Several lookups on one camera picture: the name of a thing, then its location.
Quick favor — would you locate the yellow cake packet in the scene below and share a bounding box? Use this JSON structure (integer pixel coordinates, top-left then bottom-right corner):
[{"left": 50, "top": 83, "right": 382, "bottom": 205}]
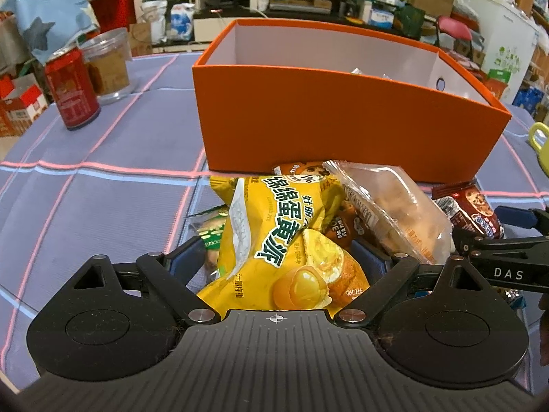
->
[{"left": 196, "top": 175, "right": 370, "bottom": 312}]

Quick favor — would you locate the red drink can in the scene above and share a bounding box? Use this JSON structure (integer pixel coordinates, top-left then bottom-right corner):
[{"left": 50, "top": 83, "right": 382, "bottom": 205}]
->
[{"left": 44, "top": 47, "right": 101, "bottom": 131}]

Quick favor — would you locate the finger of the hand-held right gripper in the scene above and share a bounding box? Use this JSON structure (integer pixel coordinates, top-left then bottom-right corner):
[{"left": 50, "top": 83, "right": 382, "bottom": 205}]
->
[
  {"left": 497, "top": 206, "right": 549, "bottom": 231},
  {"left": 450, "top": 228, "right": 549, "bottom": 295}
]

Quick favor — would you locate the dark green bag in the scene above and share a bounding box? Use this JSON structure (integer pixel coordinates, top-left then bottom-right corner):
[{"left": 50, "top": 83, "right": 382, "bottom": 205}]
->
[{"left": 395, "top": 4, "right": 425, "bottom": 37}]

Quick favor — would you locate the red folding chair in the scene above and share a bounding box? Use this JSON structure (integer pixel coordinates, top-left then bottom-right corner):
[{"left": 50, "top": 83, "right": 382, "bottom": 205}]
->
[{"left": 435, "top": 15, "right": 477, "bottom": 52}]

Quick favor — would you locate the white chest freezer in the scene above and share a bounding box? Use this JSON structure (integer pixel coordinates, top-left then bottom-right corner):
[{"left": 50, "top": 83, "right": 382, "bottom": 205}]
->
[{"left": 463, "top": 0, "right": 542, "bottom": 95}]

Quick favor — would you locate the red crate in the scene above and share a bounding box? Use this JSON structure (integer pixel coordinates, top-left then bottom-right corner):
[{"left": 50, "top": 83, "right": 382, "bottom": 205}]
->
[{"left": 89, "top": 0, "right": 138, "bottom": 35}]

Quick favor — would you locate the yellow-green mug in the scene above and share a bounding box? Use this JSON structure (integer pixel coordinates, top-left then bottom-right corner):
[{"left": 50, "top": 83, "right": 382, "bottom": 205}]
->
[{"left": 527, "top": 122, "right": 549, "bottom": 172}]

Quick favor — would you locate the low blue white box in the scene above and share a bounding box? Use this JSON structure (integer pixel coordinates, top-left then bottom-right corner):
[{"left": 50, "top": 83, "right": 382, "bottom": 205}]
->
[{"left": 370, "top": 6, "right": 395, "bottom": 28}]

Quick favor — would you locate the orange paper bag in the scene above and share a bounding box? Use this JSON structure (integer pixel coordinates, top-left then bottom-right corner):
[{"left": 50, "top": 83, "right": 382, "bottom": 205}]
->
[{"left": 482, "top": 69, "right": 511, "bottom": 101}]

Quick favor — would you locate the blue checked tablecloth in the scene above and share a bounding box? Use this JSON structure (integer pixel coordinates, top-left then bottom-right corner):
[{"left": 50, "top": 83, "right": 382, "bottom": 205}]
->
[{"left": 0, "top": 49, "right": 549, "bottom": 396}]

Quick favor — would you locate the clear plastic jar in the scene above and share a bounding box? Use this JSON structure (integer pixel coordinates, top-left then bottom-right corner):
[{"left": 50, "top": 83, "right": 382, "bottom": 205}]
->
[{"left": 79, "top": 27, "right": 136, "bottom": 104}]

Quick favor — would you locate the blue white bag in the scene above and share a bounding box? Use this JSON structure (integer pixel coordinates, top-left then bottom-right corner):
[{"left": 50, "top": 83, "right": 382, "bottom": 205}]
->
[{"left": 169, "top": 2, "right": 196, "bottom": 43}]

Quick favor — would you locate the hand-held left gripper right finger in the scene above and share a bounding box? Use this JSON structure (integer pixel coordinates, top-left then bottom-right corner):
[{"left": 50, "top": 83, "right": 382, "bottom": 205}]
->
[{"left": 334, "top": 241, "right": 500, "bottom": 327}]

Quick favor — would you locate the clear bread packet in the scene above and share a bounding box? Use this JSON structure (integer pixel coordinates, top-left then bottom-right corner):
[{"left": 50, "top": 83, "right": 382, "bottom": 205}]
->
[{"left": 323, "top": 160, "right": 455, "bottom": 265}]

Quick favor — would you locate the white television cabinet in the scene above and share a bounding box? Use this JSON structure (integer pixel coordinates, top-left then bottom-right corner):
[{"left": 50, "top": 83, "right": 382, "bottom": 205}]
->
[{"left": 193, "top": 0, "right": 434, "bottom": 46}]

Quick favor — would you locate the dark red cookie packet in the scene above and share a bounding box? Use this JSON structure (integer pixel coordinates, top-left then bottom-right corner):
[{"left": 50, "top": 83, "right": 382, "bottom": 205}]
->
[{"left": 431, "top": 179, "right": 505, "bottom": 241}]

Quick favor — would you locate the brown paper bag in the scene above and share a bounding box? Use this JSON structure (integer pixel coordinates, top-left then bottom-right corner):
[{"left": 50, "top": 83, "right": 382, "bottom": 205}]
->
[{"left": 129, "top": 21, "right": 155, "bottom": 57}]

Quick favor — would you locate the orange cardboard box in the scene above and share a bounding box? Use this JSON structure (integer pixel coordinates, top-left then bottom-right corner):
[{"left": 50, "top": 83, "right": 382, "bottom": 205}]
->
[{"left": 191, "top": 18, "right": 512, "bottom": 184}]

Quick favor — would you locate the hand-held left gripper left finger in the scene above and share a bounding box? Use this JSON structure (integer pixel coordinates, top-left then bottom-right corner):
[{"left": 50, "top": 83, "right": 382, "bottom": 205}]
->
[{"left": 54, "top": 237, "right": 221, "bottom": 324}]

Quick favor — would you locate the green cracker packet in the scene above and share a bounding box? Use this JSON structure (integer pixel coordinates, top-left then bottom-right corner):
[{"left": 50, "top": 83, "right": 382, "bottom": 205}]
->
[{"left": 185, "top": 205, "right": 230, "bottom": 282}]

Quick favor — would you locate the white plastic bag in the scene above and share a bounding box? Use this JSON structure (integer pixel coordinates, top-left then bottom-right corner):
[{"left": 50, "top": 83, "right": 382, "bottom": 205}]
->
[{"left": 139, "top": 0, "right": 169, "bottom": 46}]

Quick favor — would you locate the blue star printed cloth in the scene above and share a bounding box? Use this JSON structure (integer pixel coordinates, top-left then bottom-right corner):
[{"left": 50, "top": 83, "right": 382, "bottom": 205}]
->
[{"left": 0, "top": 0, "right": 100, "bottom": 65}]

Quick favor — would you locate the blue printed box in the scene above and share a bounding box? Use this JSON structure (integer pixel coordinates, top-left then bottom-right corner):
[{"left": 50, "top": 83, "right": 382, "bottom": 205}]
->
[{"left": 512, "top": 86, "right": 545, "bottom": 110}]

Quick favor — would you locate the orange brown cookie packet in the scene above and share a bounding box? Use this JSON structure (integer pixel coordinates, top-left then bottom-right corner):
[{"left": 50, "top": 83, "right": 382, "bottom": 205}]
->
[{"left": 271, "top": 161, "right": 367, "bottom": 247}]

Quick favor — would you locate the red house printed box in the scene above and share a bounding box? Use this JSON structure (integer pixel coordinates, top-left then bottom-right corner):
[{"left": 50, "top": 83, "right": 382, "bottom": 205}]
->
[{"left": 0, "top": 73, "right": 50, "bottom": 138}]

